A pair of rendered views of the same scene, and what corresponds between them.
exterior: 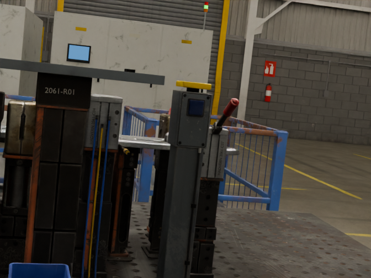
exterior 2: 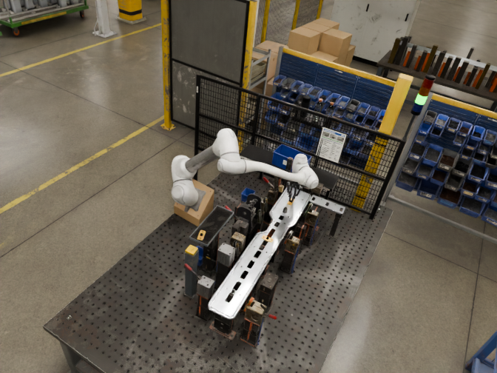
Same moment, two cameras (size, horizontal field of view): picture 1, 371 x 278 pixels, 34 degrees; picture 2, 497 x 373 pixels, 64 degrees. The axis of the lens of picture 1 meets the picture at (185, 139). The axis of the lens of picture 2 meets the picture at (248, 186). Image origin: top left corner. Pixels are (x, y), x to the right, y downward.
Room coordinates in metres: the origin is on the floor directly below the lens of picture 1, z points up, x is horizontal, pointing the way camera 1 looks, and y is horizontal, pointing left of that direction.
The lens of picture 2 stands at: (2.49, -1.16, 3.07)
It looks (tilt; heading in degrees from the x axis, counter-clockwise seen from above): 39 degrees down; 126
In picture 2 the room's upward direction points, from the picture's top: 8 degrees clockwise
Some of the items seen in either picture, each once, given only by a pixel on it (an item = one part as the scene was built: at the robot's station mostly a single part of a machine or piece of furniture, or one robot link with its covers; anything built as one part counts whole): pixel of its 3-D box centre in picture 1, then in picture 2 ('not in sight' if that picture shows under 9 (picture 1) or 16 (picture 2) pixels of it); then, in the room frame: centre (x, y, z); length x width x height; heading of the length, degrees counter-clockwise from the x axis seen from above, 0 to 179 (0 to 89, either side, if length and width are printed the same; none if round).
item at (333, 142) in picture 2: not in sight; (330, 144); (1.28, 1.57, 1.30); 0.23 x 0.02 x 0.31; 15
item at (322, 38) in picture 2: not in sight; (319, 60); (-0.91, 5.03, 0.52); 1.20 x 0.80 x 1.05; 98
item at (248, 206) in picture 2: not in sight; (247, 225); (1.23, 0.60, 0.94); 0.18 x 0.13 x 0.49; 105
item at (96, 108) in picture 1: (94, 185); (224, 269); (1.38, 0.20, 0.90); 0.13 x 0.10 x 0.41; 15
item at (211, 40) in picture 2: not in sight; (205, 74); (-0.86, 2.14, 1.00); 1.34 x 0.14 x 2.00; 11
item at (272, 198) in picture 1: (187, 190); not in sight; (3.89, -0.05, 0.47); 1.20 x 0.80 x 0.95; 12
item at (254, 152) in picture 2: not in sight; (288, 166); (1.02, 1.37, 1.01); 0.90 x 0.22 x 0.03; 15
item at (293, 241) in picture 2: not in sight; (289, 254); (1.60, 0.66, 0.87); 0.12 x 0.09 x 0.35; 15
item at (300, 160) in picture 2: not in sight; (300, 164); (1.34, 1.00, 1.39); 0.13 x 0.11 x 0.16; 154
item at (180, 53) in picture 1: (129, 72); not in sight; (9.52, 0.97, 1.22); 2.40 x 0.54 x 2.45; 102
